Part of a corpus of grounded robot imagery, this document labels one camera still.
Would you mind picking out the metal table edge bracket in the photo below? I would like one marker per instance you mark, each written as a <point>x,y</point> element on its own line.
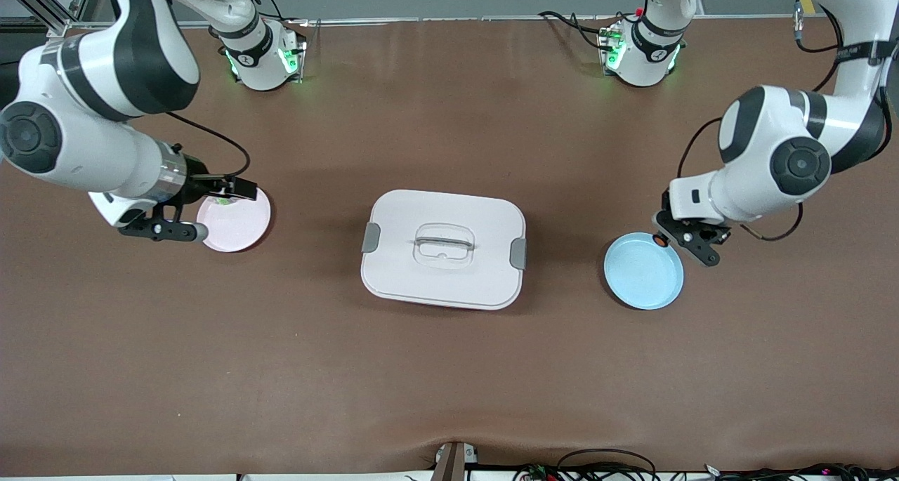
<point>453,463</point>

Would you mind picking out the orange push-button switch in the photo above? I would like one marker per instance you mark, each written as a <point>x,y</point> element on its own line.
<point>660,240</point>

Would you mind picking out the aluminium frame profile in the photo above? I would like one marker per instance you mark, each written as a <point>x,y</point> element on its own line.
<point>57,29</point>

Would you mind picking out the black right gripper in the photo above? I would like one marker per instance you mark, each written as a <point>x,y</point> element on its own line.
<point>197,183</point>

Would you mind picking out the light blue round plate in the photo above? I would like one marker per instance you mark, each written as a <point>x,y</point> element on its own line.
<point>642,277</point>

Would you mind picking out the pink round plate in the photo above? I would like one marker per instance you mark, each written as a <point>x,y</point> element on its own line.
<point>239,228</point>

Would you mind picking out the grey box latch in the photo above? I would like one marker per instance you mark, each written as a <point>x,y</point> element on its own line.
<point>371,237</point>
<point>518,253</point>

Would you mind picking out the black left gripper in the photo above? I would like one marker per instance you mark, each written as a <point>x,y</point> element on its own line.
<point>665,200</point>

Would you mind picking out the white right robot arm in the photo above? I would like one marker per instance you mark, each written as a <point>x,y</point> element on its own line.
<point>91,151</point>

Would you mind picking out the green push-button switch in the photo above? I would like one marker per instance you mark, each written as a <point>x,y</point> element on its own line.
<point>223,201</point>

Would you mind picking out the white lidded storage box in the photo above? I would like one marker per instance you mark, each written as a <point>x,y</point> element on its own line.
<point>442,284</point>

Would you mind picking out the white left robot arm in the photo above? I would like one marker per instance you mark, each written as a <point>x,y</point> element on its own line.
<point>772,179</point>

